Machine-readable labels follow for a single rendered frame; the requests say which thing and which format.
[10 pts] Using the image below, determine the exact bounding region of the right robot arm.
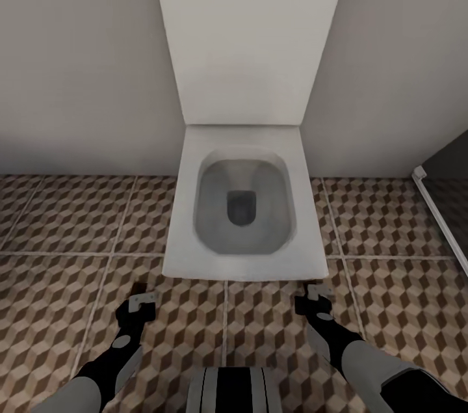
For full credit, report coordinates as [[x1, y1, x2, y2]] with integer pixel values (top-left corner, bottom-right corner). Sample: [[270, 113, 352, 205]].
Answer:
[[294, 284, 468, 413]]

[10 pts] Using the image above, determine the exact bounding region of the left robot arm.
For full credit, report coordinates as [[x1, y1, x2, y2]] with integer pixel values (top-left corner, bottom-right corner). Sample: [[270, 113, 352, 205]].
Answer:
[[23, 291, 161, 413]]

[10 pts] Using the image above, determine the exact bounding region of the robot trunk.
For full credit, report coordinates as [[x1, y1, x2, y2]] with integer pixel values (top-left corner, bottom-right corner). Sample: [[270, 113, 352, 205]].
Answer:
[[186, 367, 282, 413]]

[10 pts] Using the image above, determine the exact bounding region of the mousetrap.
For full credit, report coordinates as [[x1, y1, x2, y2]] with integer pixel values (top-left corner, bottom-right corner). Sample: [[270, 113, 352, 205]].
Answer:
[[130, 282, 148, 295], [302, 280, 317, 296]]

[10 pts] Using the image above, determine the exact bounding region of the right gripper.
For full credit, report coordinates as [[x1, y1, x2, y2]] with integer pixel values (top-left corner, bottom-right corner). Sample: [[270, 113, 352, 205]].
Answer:
[[294, 295, 332, 317]]

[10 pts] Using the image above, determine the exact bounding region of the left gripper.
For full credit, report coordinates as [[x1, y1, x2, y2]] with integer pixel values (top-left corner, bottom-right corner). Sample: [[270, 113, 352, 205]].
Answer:
[[116, 300, 156, 329]]

